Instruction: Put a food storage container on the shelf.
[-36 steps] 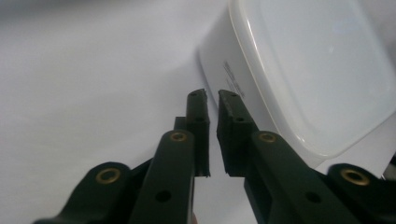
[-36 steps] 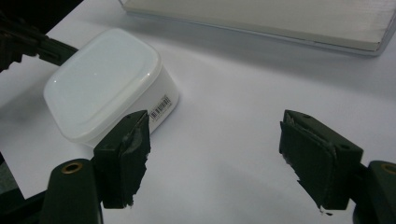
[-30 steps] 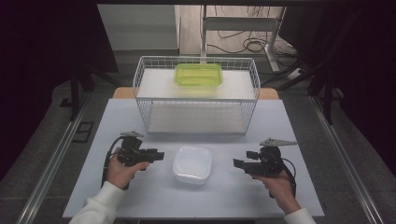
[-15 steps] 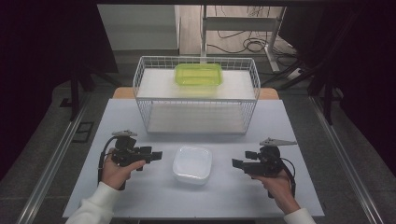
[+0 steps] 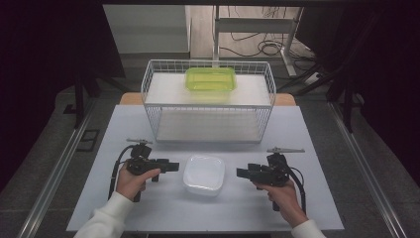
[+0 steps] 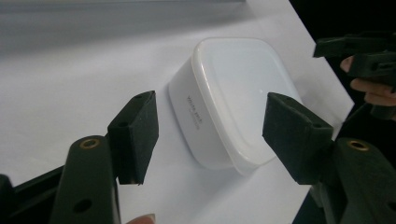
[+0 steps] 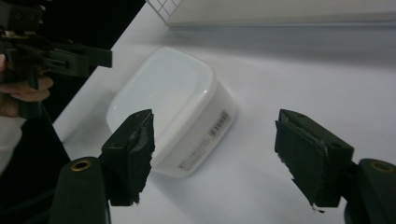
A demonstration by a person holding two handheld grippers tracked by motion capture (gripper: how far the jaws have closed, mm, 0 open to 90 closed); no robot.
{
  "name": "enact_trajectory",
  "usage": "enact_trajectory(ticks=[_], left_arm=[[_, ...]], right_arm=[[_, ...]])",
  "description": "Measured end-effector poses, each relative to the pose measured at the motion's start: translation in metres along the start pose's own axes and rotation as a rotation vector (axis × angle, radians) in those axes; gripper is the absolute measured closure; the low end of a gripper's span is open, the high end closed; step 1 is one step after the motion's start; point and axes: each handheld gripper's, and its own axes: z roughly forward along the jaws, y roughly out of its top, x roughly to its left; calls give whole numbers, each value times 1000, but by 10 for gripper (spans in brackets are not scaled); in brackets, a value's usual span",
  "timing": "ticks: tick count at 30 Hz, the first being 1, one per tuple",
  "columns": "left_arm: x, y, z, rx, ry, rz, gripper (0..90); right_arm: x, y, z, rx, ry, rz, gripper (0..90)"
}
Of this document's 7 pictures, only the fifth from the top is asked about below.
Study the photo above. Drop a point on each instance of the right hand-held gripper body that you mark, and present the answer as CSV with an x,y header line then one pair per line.
x,y
272,172

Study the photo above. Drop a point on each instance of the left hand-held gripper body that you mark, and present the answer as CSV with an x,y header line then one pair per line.
x,y
140,163

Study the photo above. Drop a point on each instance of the white square plastic container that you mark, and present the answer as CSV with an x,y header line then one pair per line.
x,y
203,173

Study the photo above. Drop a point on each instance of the green transparent plastic container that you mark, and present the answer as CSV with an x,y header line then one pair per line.
x,y
210,79

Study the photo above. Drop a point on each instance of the person's left hand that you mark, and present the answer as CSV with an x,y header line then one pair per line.
x,y
130,185

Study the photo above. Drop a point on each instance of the person's right hand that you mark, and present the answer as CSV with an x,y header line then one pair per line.
x,y
285,198

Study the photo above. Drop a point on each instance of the wooden table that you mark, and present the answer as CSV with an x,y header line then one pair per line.
x,y
130,99

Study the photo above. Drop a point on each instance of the black metal stand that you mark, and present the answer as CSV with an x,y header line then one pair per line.
x,y
79,99
346,109

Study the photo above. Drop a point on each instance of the white power strip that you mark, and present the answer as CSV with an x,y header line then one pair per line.
x,y
312,78

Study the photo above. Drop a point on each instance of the white cabinet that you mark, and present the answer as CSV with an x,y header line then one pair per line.
x,y
148,29

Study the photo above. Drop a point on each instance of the dark curtain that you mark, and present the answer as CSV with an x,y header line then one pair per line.
x,y
39,66
389,82

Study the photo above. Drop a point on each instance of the black rectangular floor frame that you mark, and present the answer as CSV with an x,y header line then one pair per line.
x,y
81,140

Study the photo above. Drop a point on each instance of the metal floor rail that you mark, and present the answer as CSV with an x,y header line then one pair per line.
x,y
56,172
366,172

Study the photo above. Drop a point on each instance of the white metal desk frame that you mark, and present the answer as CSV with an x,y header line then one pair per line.
x,y
254,24

